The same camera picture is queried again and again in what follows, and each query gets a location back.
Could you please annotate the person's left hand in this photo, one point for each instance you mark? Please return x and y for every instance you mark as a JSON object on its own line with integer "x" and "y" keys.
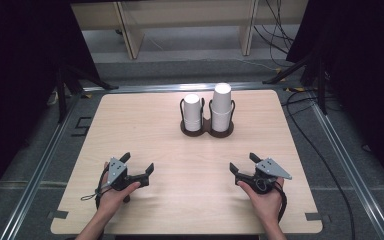
{"x": 111, "y": 200}

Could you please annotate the black curtain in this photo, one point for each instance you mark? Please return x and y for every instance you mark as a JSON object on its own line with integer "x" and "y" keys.
{"x": 366, "y": 76}
{"x": 16, "y": 83}

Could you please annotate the metal floor rail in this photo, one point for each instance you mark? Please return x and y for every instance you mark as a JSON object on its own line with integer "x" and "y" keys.
{"x": 353, "y": 180}
{"x": 36, "y": 180}
{"x": 166, "y": 88}

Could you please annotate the tall stack of white cups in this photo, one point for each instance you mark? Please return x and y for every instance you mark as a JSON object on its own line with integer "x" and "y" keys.
{"x": 221, "y": 103}

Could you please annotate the dark double cup holder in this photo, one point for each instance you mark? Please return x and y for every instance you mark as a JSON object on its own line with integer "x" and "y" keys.
{"x": 206, "y": 128}

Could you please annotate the black tripod stand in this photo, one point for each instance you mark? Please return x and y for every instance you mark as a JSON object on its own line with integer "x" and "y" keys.
{"x": 320, "y": 86}
{"x": 61, "y": 93}

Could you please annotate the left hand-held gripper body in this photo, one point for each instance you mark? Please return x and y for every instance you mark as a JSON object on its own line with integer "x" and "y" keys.
{"x": 116, "y": 171}

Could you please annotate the beige wooden shelf unit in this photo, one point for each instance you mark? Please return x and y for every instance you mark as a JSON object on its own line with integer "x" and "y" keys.
{"x": 186, "y": 13}

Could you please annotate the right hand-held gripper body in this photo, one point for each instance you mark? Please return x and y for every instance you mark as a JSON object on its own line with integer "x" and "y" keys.
{"x": 268, "y": 168}

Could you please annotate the short stack of white cups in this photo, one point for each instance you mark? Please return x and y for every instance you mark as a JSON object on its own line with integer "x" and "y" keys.
{"x": 192, "y": 111}

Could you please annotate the person's right hand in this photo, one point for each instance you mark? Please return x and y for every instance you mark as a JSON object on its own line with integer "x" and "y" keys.
{"x": 266, "y": 205}

